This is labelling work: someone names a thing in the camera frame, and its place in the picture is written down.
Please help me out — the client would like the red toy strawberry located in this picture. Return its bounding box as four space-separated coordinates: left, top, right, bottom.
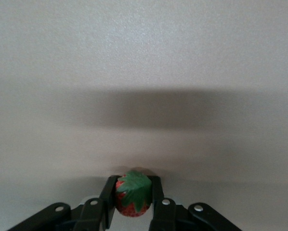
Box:
114 170 153 218

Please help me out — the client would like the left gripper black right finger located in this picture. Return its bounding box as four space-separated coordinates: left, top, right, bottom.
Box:
148 175 243 231

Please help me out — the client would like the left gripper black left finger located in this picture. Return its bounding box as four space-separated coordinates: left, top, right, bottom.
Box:
6 175 118 231

